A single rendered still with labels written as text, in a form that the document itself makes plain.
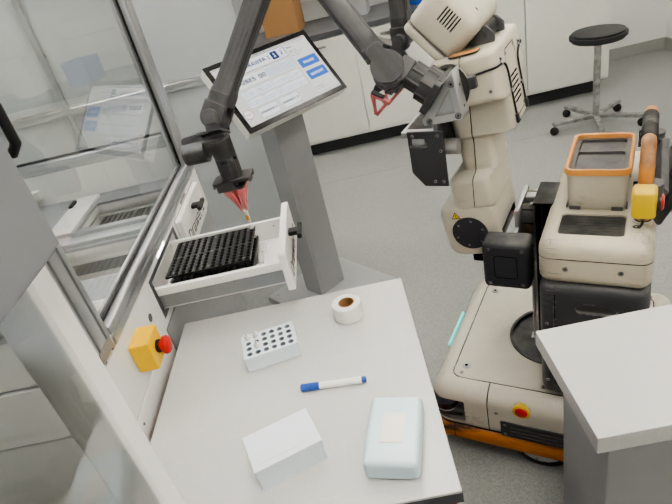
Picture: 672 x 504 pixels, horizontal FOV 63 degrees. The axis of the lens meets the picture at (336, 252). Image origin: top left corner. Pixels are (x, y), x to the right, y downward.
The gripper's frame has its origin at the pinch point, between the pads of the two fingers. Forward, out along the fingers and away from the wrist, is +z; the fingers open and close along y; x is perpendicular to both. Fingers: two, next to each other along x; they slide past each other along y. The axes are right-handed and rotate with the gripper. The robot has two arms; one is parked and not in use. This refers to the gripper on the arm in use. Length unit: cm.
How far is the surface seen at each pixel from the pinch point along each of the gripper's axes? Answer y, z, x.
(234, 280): -3.2, 10.4, -19.0
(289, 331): 9.2, 19.5, -31.9
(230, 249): -5.1, 7.4, -7.9
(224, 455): -3, 23, -62
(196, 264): -13.6, 7.4, -12.0
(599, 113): 187, 87, 233
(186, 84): -49, -11, 151
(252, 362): 1.0, 20.1, -39.6
